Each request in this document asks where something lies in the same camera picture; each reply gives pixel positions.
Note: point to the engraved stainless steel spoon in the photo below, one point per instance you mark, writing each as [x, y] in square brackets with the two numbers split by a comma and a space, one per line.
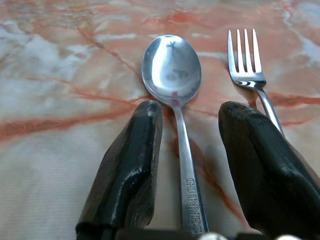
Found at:
[172, 72]

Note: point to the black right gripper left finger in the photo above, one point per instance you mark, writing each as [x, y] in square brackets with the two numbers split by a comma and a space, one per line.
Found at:
[130, 170]

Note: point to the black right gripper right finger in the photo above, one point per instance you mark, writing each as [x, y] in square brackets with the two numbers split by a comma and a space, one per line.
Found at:
[270, 170]

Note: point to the stainless steel fork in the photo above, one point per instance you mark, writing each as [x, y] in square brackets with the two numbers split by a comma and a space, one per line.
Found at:
[247, 75]

